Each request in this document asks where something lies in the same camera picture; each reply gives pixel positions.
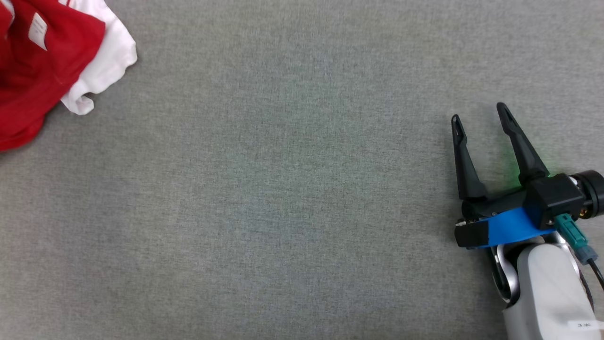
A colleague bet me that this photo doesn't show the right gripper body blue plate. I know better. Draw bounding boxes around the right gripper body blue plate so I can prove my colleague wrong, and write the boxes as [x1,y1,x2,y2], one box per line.
[454,188,557,250]

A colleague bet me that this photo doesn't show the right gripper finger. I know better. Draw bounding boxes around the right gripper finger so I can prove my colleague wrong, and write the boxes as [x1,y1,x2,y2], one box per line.
[451,114,489,201]
[496,102,551,184]

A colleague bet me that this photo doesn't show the red white numbered jersey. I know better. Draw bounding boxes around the red white numbered jersey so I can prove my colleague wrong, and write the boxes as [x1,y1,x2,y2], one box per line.
[0,0,138,153]

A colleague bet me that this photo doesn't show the right cable with teal connector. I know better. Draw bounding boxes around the right cable with teal connector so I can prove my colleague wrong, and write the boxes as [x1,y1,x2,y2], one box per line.
[554,213,604,289]

